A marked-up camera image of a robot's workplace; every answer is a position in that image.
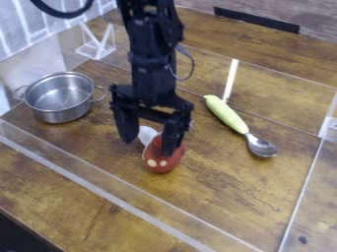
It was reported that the clear acrylic barrier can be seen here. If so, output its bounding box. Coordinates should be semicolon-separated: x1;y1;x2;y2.
0;119;264;252
278;94;337;252

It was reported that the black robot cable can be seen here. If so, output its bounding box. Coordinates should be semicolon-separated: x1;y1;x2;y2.
30;0;97;20

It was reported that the clear acrylic front barrier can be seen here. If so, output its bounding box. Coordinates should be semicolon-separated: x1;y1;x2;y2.
0;119;264;252

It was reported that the silver metal pot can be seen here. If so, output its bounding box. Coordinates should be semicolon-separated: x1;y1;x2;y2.
14;71;109;124

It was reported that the clear acrylic right barrier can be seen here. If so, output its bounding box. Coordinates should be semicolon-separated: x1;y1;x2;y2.
278;94;337;252

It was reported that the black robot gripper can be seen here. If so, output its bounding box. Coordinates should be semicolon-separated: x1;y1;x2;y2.
110;52;194;157

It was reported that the red toy mushroom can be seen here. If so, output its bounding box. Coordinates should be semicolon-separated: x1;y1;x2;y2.
138;126;186;173

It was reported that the green handled metal spoon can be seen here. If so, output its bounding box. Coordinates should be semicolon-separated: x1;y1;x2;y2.
205;94;278;158

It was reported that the clear acrylic triangle stand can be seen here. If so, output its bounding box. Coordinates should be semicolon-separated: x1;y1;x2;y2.
75;23;117;60

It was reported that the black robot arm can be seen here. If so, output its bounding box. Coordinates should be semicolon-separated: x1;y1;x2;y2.
110;0;194;157

